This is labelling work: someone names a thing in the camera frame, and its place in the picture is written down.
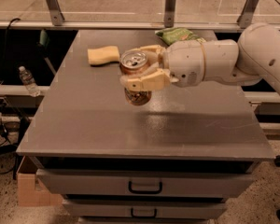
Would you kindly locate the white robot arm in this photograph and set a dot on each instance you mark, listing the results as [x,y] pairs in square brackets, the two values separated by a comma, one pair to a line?
[253,57]

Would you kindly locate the upper grey drawer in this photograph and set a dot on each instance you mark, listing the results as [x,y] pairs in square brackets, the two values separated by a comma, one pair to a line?
[136,183]

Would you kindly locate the grey drawer cabinet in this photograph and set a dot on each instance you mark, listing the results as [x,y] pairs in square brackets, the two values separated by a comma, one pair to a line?
[85,123]

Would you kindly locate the yellow sponge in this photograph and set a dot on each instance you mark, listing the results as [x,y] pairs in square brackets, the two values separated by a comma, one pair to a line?
[103,55]

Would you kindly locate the grey drawer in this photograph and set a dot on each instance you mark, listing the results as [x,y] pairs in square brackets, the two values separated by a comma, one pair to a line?
[136,183]
[150,210]

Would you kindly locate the middle metal bracket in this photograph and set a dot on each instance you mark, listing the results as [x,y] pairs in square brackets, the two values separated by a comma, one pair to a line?
[169,13]

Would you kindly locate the clear plastic water bottle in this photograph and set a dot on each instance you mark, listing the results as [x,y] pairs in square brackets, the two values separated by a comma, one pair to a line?
[28,81]

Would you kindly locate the lower grey drawer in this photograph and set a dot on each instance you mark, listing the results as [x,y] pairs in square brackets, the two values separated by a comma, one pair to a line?
[150,210]

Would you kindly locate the cardboard box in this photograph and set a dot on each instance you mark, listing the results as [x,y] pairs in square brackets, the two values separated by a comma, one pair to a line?
[31,191]

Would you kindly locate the green chip bag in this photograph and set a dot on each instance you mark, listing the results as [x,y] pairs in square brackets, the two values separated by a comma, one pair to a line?
[171,35]

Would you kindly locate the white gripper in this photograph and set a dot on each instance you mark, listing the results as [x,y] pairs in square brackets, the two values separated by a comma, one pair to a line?
[184,61]

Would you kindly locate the metal bracket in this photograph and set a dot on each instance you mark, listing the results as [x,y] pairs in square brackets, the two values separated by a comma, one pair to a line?
[55,12]
[246,17]
[169,13]

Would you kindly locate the left metal bracket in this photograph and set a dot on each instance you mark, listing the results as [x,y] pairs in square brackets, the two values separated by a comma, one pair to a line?
[55,12]

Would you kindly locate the right metal bracket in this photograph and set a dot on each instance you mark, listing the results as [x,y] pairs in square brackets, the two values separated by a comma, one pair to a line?
[246,17]

